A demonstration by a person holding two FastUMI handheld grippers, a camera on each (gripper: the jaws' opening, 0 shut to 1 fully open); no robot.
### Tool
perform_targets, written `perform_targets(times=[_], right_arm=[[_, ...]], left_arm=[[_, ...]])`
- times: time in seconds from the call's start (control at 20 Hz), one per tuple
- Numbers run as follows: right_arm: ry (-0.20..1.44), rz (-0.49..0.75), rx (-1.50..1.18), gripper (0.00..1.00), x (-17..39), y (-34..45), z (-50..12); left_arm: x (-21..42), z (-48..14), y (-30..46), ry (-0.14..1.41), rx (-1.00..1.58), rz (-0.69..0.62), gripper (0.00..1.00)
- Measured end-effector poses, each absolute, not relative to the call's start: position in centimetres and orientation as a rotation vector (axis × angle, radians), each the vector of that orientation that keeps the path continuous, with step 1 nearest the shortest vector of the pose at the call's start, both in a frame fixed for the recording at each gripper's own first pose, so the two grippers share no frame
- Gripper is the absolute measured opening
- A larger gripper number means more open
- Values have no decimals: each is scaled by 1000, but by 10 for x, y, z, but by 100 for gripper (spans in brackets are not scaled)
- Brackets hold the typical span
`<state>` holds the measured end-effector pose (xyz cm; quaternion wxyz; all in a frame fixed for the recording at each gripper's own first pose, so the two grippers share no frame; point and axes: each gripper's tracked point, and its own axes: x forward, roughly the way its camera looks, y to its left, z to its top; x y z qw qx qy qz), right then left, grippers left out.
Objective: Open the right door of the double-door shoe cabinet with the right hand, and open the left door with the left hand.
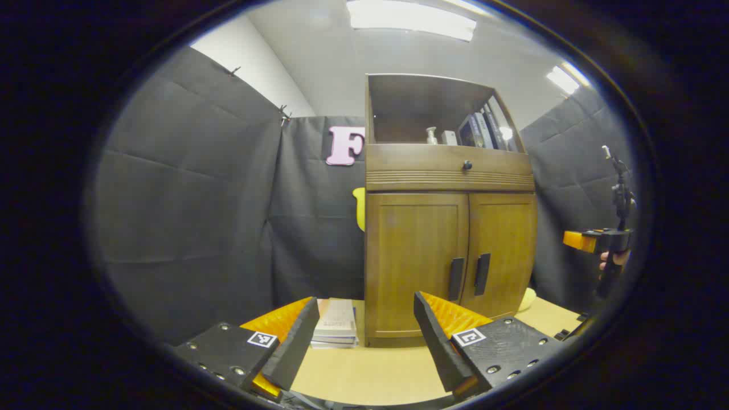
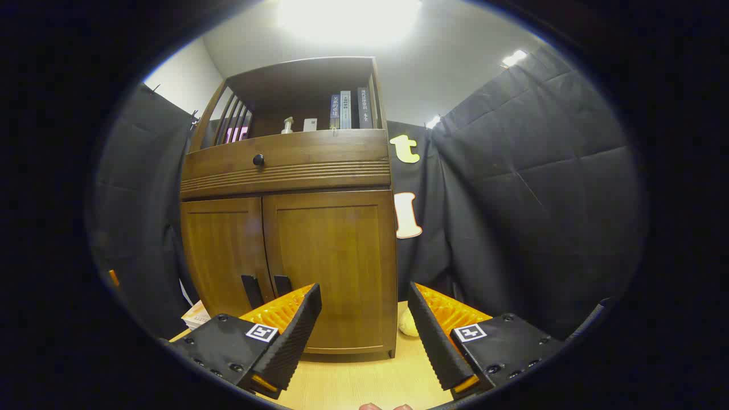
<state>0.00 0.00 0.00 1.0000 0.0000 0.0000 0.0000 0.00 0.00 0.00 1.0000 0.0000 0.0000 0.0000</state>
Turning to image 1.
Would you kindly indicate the black stand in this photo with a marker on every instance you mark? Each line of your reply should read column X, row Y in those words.
column 575, row 329

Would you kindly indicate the wooden shoe cabinet door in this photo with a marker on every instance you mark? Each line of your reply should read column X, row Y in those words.
column 507, row 250
column 413, row 262

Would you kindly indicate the white spine upright book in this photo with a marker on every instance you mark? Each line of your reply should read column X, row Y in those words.
column 484, row 131

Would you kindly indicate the dark upright book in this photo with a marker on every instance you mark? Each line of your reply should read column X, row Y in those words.
column 496, row 130

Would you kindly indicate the wooden double-door shoe cabinet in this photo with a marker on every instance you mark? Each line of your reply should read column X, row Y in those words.
column 398, row 165

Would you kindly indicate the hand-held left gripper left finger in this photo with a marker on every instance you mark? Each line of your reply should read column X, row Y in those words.
column 296, row 347

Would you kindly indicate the small white box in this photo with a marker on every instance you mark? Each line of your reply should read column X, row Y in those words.
column 449, row 138

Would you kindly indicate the large ceiling light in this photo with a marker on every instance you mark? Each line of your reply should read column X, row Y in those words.
column 410, row 20

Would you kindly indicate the white thin book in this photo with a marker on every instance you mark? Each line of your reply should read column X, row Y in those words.
column 335, row 340

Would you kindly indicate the blue edged book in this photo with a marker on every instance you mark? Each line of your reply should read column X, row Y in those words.
column 334, row 345

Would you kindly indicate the small ceiling light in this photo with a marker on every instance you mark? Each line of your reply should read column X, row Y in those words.
column 564, row 78

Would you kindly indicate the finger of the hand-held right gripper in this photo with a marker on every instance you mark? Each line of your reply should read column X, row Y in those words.
column 578, row 240

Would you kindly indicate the wooden cabinet drawer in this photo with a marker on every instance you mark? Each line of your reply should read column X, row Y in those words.
column 410, row 168

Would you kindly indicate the blue-grey upright book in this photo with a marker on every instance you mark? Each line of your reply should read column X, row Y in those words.
column 470, row 132

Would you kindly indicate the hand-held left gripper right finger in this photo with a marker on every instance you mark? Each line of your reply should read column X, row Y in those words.
column 438, row 347

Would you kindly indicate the peach cover book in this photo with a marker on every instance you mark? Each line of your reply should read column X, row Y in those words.
column 337, row 319

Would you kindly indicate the small white bottle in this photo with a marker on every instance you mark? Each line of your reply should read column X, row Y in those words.
column 431, row 136

